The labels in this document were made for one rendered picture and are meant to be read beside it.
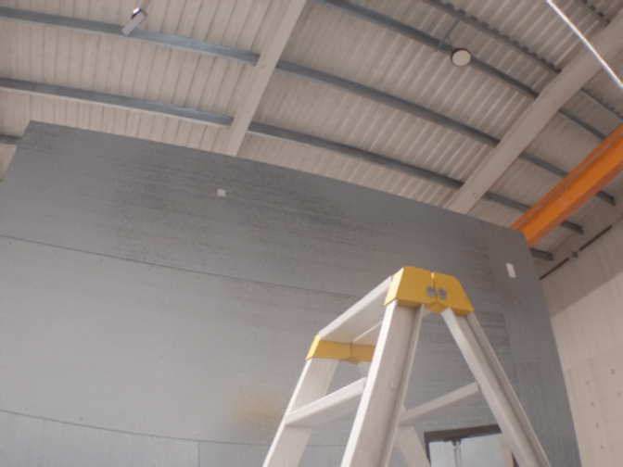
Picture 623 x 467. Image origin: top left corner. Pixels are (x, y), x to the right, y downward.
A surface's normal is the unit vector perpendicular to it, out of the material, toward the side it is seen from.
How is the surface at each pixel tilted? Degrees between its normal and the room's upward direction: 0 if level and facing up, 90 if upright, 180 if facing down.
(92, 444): 90
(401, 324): 88
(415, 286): 90
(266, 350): 90
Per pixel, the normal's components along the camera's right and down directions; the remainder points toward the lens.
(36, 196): 0.39, -0.51
